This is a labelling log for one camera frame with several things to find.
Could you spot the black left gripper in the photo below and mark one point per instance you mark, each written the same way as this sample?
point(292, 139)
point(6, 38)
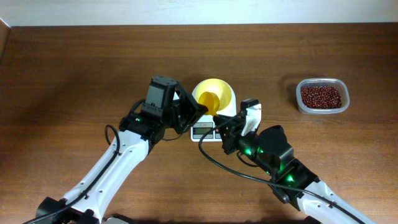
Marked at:
point(183, 109)

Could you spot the clear container of red beans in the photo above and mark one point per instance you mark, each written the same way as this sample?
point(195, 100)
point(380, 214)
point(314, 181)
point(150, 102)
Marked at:
point(322, 96)

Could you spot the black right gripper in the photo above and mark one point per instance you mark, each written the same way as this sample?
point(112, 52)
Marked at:
point(232, 134)

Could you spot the yellow plastic bowl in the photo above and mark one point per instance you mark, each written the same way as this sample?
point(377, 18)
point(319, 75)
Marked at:
point(221, 89)

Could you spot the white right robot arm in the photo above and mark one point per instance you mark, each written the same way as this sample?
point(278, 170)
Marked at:
point(290, 180)

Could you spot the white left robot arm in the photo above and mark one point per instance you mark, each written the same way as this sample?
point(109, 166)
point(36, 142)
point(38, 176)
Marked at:
point(87, 202)

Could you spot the orange plastic measuring scoop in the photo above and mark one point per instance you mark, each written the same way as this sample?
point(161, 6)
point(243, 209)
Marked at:
point(211, 101)

